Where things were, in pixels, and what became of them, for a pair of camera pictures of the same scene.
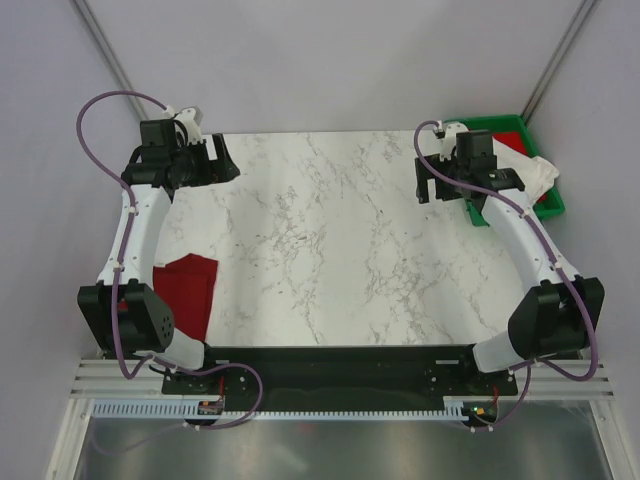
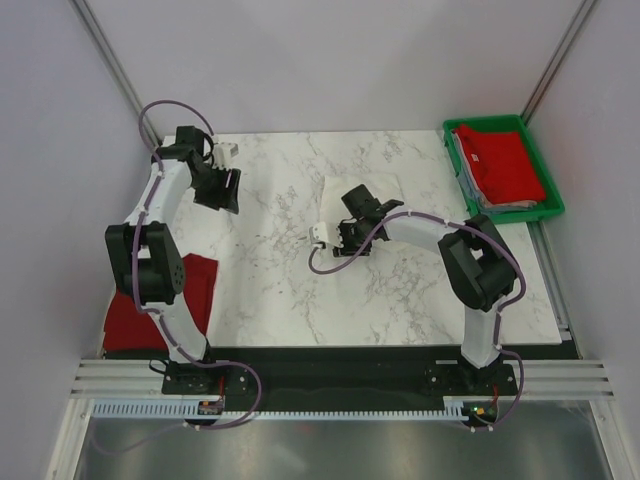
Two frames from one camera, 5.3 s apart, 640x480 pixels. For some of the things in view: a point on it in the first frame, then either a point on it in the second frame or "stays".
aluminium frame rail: (570, 376) stays
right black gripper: (422, 187) to (346, 249)
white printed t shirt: (536, 174) to (383, 187)
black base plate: (337, 377) stays
